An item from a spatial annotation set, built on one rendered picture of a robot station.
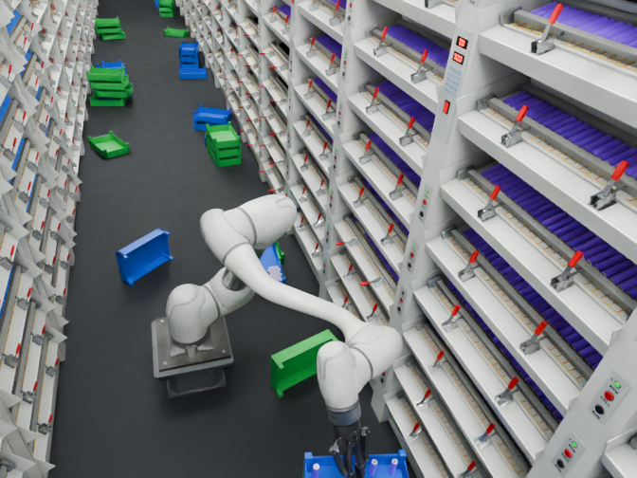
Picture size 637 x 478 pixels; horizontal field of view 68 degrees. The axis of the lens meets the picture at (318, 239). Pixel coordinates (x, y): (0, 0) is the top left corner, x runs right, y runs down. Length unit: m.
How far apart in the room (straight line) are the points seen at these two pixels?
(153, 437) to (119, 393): 0.28
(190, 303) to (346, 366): 0.88
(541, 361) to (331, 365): 0.49
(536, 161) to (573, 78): 0.19
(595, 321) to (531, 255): 0.20
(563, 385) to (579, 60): 0.67
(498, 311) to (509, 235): 0.21
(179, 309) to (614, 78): 1.57
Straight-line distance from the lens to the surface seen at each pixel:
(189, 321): 1.96
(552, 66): 1.07
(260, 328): 2.46
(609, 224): 0.99
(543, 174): 1.09
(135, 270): 2.85
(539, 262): 1.16
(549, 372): 1.22
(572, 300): 1.10
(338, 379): 1.23
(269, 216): 1.50
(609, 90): 0.98
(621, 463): 1.15
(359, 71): 1.92
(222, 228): 1.44
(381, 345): 1.33
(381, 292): 1.87
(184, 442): 2.12
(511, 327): 1.28
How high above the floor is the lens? 1.80
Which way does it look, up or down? 36 degrees down
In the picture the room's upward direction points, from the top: 5 degrees clockwise
